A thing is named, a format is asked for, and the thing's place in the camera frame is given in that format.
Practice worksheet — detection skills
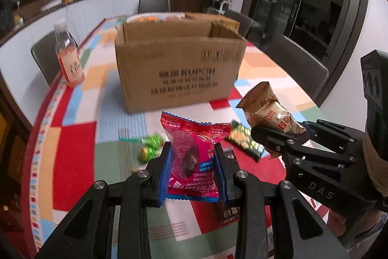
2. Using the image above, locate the dark chair right near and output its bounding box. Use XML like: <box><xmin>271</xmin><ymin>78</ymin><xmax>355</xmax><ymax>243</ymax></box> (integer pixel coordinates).
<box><xmin>260</xmin><ymin>35</ymin><xmax>329</xmax><ymax>101</ymax></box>

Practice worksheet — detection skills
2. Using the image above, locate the dark chair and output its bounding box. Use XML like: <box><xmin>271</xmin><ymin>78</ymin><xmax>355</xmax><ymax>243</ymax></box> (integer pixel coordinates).
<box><xmin>260</xmin><ymin>35</ymin><xmax>329</xmax><ymax>101</ymax></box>
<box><xmin>31</xmin><ymin>32</ymin><xmax>63</xmax><ymax>85</ymax></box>
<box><xmin>224</xmin><ymin>10</ymin><xmax>254</xmax><ymax>39</ymax></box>

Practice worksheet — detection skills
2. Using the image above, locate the dark brown snack packet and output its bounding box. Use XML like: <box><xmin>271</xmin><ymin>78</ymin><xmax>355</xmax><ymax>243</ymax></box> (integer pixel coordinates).
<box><xmin>218</xmin><ymin>202</ymin><xmax>239</xmax><ymax>225</ymax></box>

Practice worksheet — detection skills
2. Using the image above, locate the woven wicker box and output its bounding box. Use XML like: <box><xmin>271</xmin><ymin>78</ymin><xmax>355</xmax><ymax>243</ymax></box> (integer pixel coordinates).
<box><xmin>185</xmin><ymin>12</ymin><xmax>240</xmax><ymax>33</ymax></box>

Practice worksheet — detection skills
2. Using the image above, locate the green candy bag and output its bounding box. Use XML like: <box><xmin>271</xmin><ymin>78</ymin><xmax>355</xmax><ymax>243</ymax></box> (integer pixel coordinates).
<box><xmin>139</xmin><ymin>134</ymin><xmax>164</xmax><ymax>162</ymax></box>

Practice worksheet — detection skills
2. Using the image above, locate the white fruit basket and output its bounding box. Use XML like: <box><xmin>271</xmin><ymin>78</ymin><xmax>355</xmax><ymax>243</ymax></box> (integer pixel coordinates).
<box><xmin>126</xmin><ymin>12</ymin><xmax>186</xmax><ymax>23</ymax></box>

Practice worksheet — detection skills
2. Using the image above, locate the colourful patchwork tablecloth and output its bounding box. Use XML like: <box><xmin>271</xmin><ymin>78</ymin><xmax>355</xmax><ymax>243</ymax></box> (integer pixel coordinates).
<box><xmin>21</xmin><ymin>14</ymin><xmax>349</xmax><ymax>259</ymax></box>

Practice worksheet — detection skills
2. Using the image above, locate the red snack packet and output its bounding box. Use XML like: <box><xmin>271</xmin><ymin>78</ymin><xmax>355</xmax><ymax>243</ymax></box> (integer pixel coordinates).
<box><xmin>161</xmin><ymin>112</ymin><xmax>232</xmax><ymax>202</ymax></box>

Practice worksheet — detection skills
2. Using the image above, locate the pink drink bottle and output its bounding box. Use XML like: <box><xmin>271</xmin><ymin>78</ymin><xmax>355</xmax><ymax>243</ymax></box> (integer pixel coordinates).
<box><xmin>54</xmin><ymin>18</ymin><xmax>85</xmax><ymax>87</ymax></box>

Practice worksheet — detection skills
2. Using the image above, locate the dark chair left side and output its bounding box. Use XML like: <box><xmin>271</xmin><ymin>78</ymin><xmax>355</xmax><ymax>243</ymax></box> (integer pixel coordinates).
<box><xmin>31</xmin><ymin>32</ymin><xmax>63</xmax><ymax>85</ymax></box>

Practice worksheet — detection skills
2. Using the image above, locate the dark green cracker packet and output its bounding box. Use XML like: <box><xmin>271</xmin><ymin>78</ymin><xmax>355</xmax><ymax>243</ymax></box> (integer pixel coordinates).
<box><xmin>227</xmin><ymin>120</ymin><xmax>264</xmax><ymax>162</ymax></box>

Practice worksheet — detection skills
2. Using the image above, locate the dark chair far end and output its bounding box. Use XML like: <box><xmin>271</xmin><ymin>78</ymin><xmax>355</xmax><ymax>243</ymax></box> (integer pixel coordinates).
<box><xmin>137</xmin><ymin>0</ymin><xmax>171</xmax><ymax>14</ymax></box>

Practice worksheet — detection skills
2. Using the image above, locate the dark chair right far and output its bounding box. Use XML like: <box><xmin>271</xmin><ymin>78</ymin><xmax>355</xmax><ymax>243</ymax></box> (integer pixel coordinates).
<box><xmin>224</xmin><ymin>10</ymin><xmax>254</xmax><ymax>39</ymax></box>

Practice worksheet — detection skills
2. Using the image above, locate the brown nut snack packet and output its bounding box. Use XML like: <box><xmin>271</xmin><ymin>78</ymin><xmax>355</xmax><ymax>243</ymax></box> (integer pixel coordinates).
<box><xmin>236</xmin><ymin>82</ymin><xmax>309</xmax><ymax>144</ymax></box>

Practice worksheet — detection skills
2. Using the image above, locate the brown cardboard box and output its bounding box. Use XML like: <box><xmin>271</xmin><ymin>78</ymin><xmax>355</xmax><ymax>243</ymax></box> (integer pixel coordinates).
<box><xmin>115</xmin><ymin>19</ymin><xmax>247</xmax><ymax>113</ymax></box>

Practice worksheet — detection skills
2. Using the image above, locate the white sideboard cabinet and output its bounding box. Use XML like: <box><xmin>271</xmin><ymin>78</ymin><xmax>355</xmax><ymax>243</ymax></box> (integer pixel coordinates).
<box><xmin>1</xmin><ymin>0</ymin><xmax>139</xmax><ymax>129</ymax></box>

